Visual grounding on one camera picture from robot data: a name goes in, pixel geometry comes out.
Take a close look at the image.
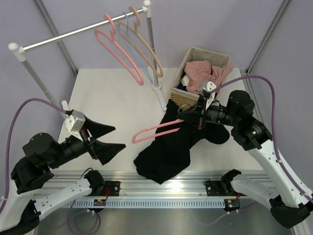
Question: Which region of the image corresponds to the wicker laundry basket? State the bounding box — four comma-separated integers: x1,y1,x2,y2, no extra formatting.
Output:
170,46,233,110

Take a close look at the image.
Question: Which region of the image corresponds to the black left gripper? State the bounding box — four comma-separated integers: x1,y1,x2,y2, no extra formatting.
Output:
47,114,127,169

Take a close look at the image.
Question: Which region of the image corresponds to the pink cloth in basket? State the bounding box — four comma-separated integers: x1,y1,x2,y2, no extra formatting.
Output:
184,60,233,94

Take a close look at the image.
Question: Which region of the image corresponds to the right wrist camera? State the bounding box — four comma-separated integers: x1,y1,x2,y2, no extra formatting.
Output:
198,81,217,110

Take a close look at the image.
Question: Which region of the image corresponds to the white slotted cable duct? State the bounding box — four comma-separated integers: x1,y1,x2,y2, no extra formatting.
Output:
62,198,225,209

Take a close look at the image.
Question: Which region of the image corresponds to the white garment rack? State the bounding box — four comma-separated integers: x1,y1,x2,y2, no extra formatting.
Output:
8,0,169,112

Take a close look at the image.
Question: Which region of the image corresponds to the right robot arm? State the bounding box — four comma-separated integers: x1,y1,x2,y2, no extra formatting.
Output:
178,90,313,228

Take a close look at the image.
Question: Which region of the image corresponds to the aluminium front rail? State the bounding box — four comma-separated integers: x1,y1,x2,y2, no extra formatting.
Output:
30,170,272,199

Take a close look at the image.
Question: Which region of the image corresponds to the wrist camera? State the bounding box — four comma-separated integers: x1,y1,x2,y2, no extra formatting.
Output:
65,110,86,141
198,81,217,110

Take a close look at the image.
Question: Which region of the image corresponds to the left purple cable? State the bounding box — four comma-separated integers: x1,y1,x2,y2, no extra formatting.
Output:
0,98,73,216

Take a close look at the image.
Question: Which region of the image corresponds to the beige wooden hanger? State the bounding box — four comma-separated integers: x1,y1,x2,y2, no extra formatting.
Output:
117,6,163,84

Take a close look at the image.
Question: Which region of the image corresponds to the pink thick hanger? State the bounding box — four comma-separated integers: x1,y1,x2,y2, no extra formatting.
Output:
93,14,144,86

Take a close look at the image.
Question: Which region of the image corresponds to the black t shirt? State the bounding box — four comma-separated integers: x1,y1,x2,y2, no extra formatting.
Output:
133,98,230,185

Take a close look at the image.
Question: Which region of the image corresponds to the blue wire hanger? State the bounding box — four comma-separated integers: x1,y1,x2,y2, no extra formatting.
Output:
115,12,153,83

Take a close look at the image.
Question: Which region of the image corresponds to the blue cloth in basket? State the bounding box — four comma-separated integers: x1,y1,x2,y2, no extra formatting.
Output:
177,83,187,91

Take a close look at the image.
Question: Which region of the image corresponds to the white cloth in basket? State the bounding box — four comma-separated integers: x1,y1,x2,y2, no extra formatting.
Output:
181,75,190,87

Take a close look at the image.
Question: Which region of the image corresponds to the pink slim hanger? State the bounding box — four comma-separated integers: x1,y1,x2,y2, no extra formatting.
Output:
132,118,185,144

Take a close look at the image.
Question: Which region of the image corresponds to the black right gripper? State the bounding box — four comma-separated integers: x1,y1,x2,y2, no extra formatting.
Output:
178,95,239,129

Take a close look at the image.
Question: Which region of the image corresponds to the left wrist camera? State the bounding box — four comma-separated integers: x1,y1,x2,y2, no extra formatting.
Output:
65,110,86,141

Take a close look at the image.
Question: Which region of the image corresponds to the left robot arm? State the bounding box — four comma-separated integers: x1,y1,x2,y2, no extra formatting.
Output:
0,111,126,235

